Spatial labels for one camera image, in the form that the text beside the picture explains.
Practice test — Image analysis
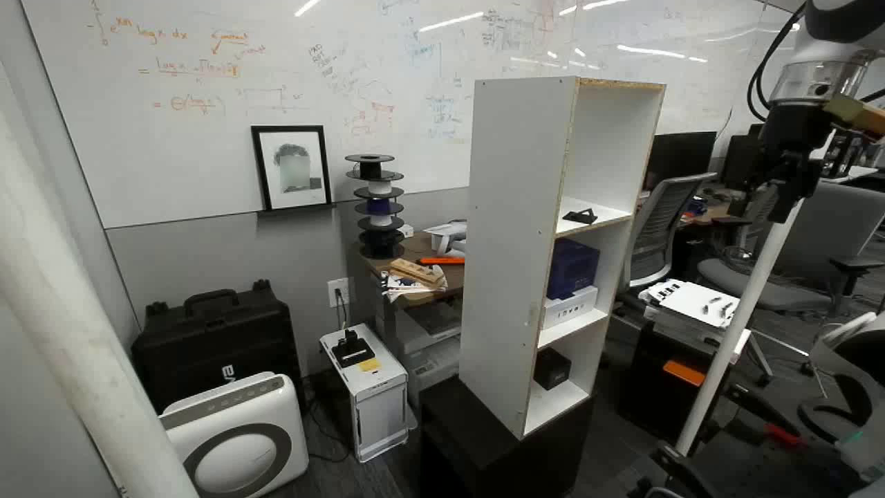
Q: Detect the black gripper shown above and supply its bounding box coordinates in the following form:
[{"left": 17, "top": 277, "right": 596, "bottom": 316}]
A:
[{"left": 751, "top": 99, "right": 838, "bottom": 226}]

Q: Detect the white open shelf unit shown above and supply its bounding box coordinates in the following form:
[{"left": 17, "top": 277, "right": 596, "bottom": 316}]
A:
[{"left": 456, "top": 74, "right": 669, "bottom": 443}]

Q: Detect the black low cabinet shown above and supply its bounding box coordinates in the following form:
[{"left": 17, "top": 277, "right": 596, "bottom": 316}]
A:
[{"left": 415, "top": 373, "right": 597, "bottom": 498}]

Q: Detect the white small tower cabinet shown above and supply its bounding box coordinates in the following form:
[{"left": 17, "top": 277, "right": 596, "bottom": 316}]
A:
[{"left": 319, "top": 320, "right": 412, "bottom": 464}]

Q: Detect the small dark monitor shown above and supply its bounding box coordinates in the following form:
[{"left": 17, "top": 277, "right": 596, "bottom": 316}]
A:
[{"left": 719, "top": 132, "right": 770, "bottom": 191}]

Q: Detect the grey padded office chair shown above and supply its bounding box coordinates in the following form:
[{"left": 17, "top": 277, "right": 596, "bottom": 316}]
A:
[{"left": 694, "top": 177, "right": 885, "bottom": 319}]

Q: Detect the black computer monitor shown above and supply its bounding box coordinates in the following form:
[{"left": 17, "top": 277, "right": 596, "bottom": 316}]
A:
[{"left": 644, "top": 130, "right": 719, "bottom": 193}]

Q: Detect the grey mesh office chair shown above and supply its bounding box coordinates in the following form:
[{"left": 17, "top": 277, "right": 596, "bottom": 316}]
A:
[{"left": 625, "top": 168, "right": 722, "bottom": 290}]

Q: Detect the slanted white stand pole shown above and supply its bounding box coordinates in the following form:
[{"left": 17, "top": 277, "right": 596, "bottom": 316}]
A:
[{"left": 672, "top": 193, "right": 809, "bottom": 460}]

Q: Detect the white tray with tools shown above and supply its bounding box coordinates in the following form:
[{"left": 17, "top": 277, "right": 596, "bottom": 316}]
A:
[{"left": 640, "top": 277, "right": 743, "bottom": 331}]

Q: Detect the blue cardboard box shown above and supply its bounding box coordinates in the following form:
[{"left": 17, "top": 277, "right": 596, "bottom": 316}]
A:
[{"left": 545, "top": 238, "right": 603, "bottom": 301}]

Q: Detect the black chair with armrest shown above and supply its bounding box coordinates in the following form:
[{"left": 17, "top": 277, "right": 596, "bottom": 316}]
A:
[{"left": 798, "top": 310, "right": 885, "bottom": 487}]

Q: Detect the white flat product box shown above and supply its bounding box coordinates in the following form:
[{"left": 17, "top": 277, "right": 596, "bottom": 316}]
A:
[{"left": 541, "top": 281, "right": 602, "bottom": 331}]

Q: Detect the black small box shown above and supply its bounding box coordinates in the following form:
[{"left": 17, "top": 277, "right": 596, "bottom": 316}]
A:
[{"left": 534, "top": 345, "right": 574, "bottom": 393}]

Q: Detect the orange tool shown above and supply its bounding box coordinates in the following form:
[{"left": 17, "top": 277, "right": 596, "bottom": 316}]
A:
[{"left": 415, "top": 252, "right": 469, "bottom": 272}]

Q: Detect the wooden cluttered desk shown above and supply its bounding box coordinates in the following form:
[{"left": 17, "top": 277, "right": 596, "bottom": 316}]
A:
[{"left": 366, "top": 226, "right": 472, "bottom": 310}]

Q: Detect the stack of filament spools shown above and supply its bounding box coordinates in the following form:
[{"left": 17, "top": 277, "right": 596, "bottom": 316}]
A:
[{"left": 344, "top": 153, "right": 409, "bottom": 262}]

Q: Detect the framed black-white portrait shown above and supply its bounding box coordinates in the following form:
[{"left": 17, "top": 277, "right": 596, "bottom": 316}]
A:
[{"left": 250, "top": 121, "right": 335, "bottom": 216}]

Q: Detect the black hard carrying case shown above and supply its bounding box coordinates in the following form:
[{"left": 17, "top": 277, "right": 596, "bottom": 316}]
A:
[{"left": 130, "top": 277, "right": 306, "bottom": 415}]

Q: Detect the white round-grille air purifier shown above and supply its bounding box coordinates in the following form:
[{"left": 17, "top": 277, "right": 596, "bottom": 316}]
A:
[{"left": 158, "top": 368, "right": 312, "bottom": 498}]

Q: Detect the thick white pole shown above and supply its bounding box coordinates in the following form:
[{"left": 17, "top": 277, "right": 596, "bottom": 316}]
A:
[{"left": 0, "top": 108, "right": 202, "bottom": 498}]

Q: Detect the white wall outlet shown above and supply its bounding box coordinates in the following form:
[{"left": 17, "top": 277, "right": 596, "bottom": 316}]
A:
[{"left": 326, "top": 274, "right": 354, "bottom": 310}]

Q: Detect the black device with handle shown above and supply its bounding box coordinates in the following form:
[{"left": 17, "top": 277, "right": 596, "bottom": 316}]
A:
[{"left": 329, "top": 327, "right": 380, "bottom": 370}]

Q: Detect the large wall whiteboard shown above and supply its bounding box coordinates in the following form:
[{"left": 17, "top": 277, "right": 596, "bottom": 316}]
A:
[{"left": 19, "top": 0, "right": 813, "bottom": 233}]

